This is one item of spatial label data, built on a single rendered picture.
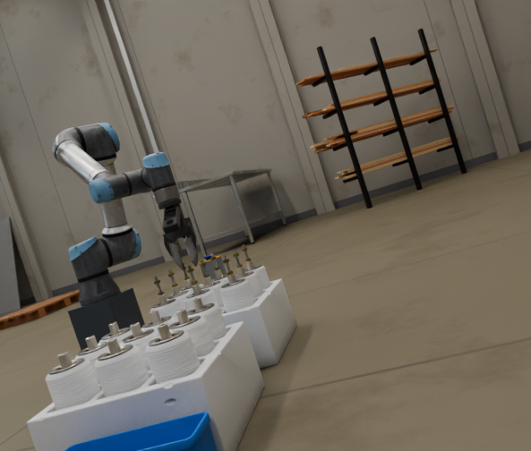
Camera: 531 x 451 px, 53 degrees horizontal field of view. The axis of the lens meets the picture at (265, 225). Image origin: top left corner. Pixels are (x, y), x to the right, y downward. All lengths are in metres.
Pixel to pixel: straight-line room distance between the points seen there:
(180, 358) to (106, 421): 0.19
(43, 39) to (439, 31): 6.96
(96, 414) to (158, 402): 0.14
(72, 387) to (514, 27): 8.62
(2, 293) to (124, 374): 10.15
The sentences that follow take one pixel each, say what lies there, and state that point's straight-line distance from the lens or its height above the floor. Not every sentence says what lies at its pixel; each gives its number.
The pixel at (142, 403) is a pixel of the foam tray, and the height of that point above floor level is 0.16.
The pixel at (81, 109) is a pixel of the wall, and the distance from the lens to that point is 10.61.
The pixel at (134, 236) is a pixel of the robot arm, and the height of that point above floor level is 0.49.
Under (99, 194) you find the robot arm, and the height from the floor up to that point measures 0.63.
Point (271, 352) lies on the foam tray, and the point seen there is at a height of 0.04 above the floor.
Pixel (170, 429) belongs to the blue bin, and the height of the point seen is 0.11.
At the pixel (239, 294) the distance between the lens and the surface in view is 1.59.
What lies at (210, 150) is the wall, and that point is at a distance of 9.46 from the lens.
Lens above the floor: 0.45
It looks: 2 degrees down
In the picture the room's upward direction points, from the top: 18 degrees counter-clockwise
